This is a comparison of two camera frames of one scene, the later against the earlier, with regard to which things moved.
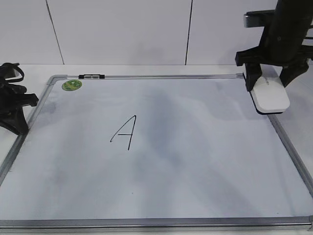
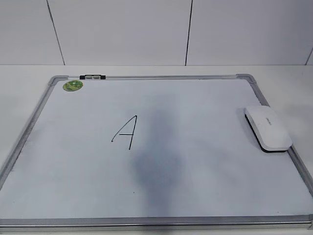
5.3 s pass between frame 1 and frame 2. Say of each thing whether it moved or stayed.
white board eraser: moved
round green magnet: stayed
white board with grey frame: stayed
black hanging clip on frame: stayed
